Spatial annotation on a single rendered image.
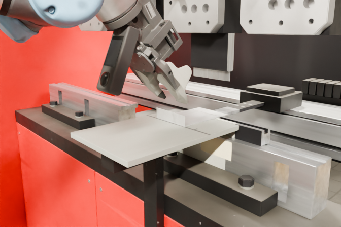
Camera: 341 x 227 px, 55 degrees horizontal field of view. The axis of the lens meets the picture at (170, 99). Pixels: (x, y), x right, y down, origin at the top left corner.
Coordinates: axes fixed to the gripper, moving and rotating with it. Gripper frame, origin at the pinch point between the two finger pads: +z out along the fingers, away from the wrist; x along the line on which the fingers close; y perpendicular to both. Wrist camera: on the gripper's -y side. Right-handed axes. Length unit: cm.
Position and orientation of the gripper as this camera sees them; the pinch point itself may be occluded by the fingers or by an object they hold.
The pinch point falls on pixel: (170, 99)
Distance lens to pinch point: 64.7
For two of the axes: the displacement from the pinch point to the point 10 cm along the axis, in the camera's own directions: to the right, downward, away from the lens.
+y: 5.7, -7.4, 3.7
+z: 4.8, 6.6, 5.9
